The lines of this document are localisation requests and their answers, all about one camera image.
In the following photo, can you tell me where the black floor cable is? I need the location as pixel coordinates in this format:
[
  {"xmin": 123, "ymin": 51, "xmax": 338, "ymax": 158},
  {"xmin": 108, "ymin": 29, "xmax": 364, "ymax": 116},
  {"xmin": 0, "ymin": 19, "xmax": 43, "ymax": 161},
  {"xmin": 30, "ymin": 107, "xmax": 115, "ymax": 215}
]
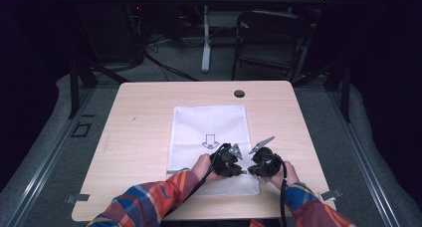
[{"xmin": 144, "ymin": 51, "xmax": 201, "ymax": 83}]

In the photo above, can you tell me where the person's right hand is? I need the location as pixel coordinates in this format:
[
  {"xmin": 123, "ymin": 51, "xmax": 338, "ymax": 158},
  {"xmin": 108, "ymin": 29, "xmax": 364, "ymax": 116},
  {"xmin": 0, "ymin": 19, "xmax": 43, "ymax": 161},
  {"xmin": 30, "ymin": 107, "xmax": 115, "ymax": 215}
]
[{"xmin": 265, "ymin": 160, "xmax": 302, "ymax": 191}]

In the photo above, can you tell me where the aluminium floor rail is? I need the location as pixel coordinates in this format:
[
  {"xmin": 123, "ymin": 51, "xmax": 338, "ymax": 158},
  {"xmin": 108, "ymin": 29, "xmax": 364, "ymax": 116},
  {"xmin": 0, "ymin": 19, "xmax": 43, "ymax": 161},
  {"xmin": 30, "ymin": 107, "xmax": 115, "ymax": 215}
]
[
  {"xmin": 327, "ymin": 89, "xmax": 403, "ymax": 227},
  {"xmin": 0, "ymin": 87, "xmax": 98, "ymax": 227}
]

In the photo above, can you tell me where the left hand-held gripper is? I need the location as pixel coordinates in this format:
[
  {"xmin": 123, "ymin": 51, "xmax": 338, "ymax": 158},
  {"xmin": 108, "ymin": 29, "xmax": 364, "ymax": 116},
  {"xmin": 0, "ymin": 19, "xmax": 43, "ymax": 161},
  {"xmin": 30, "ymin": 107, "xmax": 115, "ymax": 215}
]
[{"xmin": 212, "ymin": 141, "xmax": 246, "ymax": 178}]

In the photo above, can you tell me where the white table leg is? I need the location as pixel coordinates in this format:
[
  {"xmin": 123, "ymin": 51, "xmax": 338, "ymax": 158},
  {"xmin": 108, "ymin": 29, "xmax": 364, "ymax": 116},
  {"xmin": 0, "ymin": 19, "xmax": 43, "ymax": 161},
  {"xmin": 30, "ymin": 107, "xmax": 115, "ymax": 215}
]
[{"xmin": 201, "ymin": 4, "xmax": 212, "ymax": 74}]

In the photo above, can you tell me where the black metal stand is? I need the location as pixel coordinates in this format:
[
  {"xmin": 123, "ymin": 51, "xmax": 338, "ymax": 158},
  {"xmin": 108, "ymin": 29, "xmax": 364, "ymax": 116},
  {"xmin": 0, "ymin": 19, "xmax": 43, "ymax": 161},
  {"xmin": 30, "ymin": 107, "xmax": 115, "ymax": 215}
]
[
  {"xmin": 292, "ymin": 54, "xmax": 353, "ymax": 123},
  {"xmin": 67, "ymin": 52, "xmax": 131, "ymax": 120}
]

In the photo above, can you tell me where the person's left hand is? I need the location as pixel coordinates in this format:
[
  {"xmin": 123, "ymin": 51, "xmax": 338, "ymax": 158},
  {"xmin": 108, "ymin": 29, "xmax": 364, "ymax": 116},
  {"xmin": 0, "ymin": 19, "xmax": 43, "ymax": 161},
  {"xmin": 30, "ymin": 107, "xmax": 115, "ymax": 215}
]
[{"xmin": 191, "ymin": 153, "xmax": 221, "ymax": 183}]

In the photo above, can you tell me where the black folding chair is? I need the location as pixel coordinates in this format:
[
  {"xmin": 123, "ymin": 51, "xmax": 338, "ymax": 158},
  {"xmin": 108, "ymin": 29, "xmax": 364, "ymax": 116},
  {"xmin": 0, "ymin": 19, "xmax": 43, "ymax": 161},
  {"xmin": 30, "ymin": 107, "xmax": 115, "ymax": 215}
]
[{"xmin": 230, "ymin": 9, "xmax": 314, "ymax": 83}]

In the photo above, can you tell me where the grey tape strip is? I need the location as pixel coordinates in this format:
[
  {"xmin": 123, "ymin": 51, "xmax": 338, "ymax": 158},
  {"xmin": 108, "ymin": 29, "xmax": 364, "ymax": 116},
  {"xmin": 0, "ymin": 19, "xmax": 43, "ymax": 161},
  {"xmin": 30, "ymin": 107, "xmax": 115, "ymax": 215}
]
[
  {"xmin": 319, "ymin": 188, "xmax": 343, "ymax": 202},
  {"xmin": 65, "ymin": 193, "xmax": 91, "ymax": 205}
]

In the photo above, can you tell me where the left hand-held gripper black cable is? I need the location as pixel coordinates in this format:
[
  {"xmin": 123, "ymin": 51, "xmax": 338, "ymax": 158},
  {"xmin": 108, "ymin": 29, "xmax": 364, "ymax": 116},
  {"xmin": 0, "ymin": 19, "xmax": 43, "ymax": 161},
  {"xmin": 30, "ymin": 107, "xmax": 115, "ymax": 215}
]
[{"xmin": 162, "ymin": 142, "xmax": 230, "ymax": 220}]

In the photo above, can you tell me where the white fabric bag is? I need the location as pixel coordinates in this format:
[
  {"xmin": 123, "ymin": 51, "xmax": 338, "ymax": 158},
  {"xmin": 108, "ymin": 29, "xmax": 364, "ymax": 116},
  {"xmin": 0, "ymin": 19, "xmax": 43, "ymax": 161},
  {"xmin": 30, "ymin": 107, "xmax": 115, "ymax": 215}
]
[{"xmin": 165, "ymin": 105, "xmax": 261, "ymax": 197}]

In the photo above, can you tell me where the right hand-held gripper black cable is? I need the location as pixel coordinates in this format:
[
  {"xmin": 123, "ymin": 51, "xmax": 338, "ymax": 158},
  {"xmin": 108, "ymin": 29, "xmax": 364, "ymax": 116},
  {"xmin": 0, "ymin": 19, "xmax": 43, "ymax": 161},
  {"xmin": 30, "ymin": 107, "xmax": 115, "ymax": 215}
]
[{"xmin": 279, "ymin": 160, "xmax": 289, "ymax": 227}]

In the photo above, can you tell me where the hand-held gripper black cable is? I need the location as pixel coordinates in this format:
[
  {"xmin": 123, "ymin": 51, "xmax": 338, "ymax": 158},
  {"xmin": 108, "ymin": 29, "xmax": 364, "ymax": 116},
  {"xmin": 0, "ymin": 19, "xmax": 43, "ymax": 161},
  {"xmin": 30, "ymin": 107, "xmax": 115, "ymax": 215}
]
[
  {"xmin": 279, "ymin": 160, "xmax": 289, "ymax": 227},
  {"xmin": 162, "ymin": 142, "xmax": 230, "ymax": 220}
]

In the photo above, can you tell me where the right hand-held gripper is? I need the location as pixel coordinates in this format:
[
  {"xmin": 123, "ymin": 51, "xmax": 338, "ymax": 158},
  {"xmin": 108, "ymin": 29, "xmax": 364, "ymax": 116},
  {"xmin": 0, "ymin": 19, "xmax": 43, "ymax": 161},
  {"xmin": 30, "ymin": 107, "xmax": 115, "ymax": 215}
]
[{"xmin": 247, "ymin": 135, "xmax": 286, "ymax": 178}]

